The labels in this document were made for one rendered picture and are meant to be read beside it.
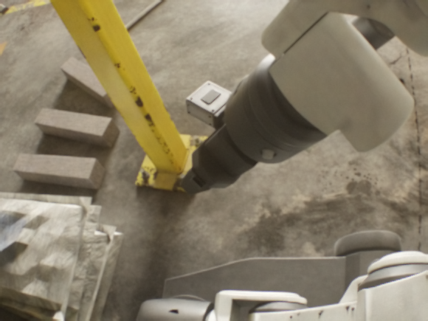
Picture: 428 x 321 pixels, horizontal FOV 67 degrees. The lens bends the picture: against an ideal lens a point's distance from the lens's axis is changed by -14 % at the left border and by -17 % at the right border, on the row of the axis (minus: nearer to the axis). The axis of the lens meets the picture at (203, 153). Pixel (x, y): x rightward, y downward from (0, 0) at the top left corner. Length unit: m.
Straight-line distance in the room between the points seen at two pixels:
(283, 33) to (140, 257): 1.09
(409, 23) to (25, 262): 1.16
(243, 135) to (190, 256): 0.91
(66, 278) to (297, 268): 0.69
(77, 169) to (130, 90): 0.54
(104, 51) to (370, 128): 0.75
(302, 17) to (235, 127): 0.14
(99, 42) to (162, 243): 0.70
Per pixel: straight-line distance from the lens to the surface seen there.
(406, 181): 1.31
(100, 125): 1.53
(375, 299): 0.51
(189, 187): 0.46
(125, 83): 1.00
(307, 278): 0.97
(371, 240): 0.98
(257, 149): 0.34
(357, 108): 0.27
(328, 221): 1.20
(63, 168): 1.51
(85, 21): 0.88
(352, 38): 0.27
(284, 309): 0.77
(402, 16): 0.22
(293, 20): 0.25
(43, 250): 1.19
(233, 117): 0.34
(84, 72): 1.85
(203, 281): 1.00
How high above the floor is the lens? 1.11
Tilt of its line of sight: 54 degrees down
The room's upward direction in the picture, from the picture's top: 25 degrees counter-clockwise
